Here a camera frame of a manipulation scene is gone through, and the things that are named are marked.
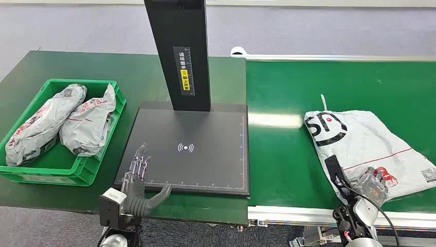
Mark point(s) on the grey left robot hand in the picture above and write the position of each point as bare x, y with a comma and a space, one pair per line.
136, 185

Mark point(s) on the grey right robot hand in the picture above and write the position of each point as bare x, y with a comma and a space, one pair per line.
373, 187

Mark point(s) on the white courier bag package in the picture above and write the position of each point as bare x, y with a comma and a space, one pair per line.
368, 143

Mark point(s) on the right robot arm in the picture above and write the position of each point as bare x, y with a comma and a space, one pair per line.
347, 221

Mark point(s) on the green plastic basket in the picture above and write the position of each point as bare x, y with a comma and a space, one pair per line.
85, 170

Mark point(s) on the black weighing device with column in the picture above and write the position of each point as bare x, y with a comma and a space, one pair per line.
197, 160

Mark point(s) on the short wrapped grey package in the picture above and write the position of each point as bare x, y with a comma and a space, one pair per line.
88, 126

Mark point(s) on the long wrapped grey package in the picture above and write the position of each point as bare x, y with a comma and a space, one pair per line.
44, 119

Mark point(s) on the green conveyor belt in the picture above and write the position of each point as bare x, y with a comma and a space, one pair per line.
279, 153

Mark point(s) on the black and yellow column label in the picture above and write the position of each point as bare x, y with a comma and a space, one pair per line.
184, 71

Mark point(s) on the white conveyor roller end cap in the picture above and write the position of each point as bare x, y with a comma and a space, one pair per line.
238, 51

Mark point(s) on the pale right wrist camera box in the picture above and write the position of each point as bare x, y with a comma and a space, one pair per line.
367, 210

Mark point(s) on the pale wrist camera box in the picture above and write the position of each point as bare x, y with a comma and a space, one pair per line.
110, 206
367, 210

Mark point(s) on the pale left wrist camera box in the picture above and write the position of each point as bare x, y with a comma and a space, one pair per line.
110, 206

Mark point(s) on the black bracket at right wrist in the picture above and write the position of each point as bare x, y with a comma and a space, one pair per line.
334, 170

